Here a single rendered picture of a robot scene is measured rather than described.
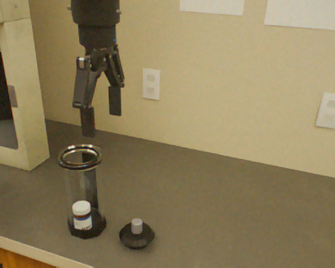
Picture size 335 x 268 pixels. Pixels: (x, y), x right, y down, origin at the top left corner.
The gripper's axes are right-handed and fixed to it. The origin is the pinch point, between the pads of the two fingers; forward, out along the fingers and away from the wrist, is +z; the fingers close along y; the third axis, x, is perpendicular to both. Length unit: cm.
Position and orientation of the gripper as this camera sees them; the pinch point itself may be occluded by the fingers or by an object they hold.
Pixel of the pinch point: (102, 118)
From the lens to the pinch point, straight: 85.4
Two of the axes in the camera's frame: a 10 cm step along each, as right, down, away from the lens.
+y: -3.6, 4.9, -7.9
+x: 9.3, 2.1, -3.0
